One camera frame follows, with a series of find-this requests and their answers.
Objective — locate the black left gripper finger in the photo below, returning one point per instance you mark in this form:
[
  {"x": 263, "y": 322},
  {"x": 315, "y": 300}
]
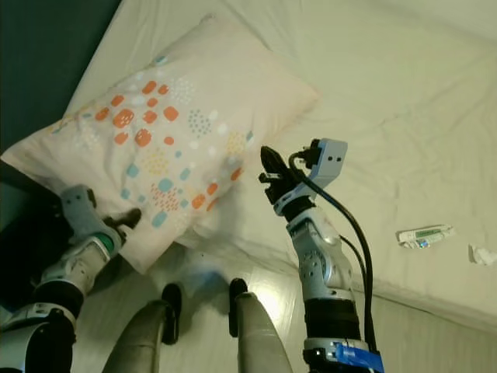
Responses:
[{"x": 124, "y": 219}]

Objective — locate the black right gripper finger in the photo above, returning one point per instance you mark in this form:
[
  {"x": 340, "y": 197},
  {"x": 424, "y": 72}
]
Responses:
[
  {"x": 284, "y": 166},
  {"x": 270, "y": 165}
]

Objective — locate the pink patterned pillow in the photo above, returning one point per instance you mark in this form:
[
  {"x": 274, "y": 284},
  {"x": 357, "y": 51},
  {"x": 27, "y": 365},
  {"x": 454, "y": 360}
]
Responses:
[{"x": 202, "y": 85}]

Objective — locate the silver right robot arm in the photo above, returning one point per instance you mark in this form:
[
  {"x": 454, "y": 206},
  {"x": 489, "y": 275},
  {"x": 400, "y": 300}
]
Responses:
[{"x": 326, "y": 264}]

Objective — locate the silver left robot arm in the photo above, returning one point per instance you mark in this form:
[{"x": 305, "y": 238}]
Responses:
[{"x": 89, "y": 260}]

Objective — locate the dark blue trash bin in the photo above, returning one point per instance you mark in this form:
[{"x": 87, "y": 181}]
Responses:
[{"x": 31, "y": 256}]

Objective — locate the grey robot left leg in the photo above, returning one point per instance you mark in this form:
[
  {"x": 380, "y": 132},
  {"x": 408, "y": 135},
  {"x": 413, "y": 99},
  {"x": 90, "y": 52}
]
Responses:
[{"x": 140, "y": 342}]

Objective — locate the grey robot leg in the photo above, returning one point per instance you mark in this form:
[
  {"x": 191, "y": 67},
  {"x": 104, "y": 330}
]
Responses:
[
  {"x": 268, "y": 342},
  {"x": 140, "y": 342}
]

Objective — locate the white green tube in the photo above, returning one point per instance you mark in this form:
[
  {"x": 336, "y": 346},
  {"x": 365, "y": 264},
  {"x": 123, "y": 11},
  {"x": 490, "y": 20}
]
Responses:
[{"x": 423, "y": 233}]

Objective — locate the grey robot right leg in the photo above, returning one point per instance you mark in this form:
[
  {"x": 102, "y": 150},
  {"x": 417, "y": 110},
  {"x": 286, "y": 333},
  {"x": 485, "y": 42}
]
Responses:
[{"x": 268, "y": 342}]

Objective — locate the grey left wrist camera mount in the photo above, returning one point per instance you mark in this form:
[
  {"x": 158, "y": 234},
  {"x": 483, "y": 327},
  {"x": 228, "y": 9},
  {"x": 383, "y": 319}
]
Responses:
[{"x": 81, "y": 206}]

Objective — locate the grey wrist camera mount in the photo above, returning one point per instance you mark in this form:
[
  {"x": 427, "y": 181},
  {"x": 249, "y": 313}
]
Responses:
[
  {"x": 81, "y": 206},
  {"x": 330, "y": 159}
]

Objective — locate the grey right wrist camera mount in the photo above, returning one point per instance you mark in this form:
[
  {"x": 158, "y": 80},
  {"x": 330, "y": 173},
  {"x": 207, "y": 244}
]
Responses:
[{"x": 330, "y": 159}]

